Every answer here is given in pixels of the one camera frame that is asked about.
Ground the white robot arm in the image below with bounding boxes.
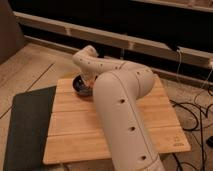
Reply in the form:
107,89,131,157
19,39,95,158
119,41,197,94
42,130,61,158
73,45,165,171

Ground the dark ceramic bowl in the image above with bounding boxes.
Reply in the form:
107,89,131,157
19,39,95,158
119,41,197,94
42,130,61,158
73,75,95,96

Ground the wooden cutting board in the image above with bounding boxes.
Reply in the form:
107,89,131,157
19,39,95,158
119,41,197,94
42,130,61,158
43,77,191,164

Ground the dark grey mat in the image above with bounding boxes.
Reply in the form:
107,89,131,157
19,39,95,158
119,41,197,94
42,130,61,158
3,86,56,171

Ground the white cable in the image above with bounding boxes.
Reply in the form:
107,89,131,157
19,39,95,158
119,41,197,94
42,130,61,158
175,49,184,83

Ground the black cable bundle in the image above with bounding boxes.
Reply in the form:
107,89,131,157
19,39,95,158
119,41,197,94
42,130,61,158
169,84,213,171

